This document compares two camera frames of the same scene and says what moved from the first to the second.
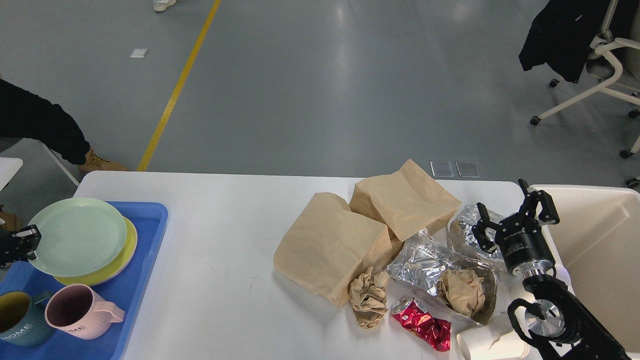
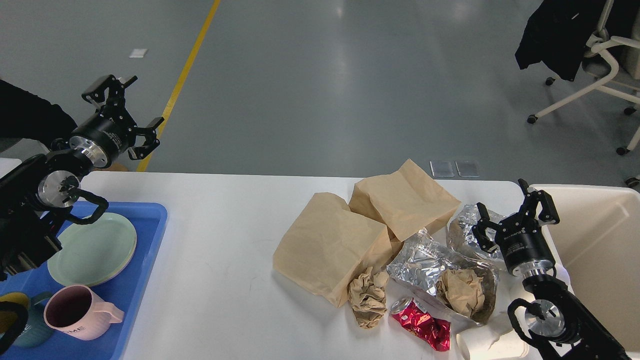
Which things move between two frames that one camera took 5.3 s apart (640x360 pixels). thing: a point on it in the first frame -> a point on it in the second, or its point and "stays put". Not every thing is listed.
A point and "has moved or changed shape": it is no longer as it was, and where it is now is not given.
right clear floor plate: [467, 168] stays put
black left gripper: [24, 242] -> [109, 131]
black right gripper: [525, 250] stays put
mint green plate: [80, 236] has moved or changed shape
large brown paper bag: [332, 245] stays put
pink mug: [75, 309] stays put
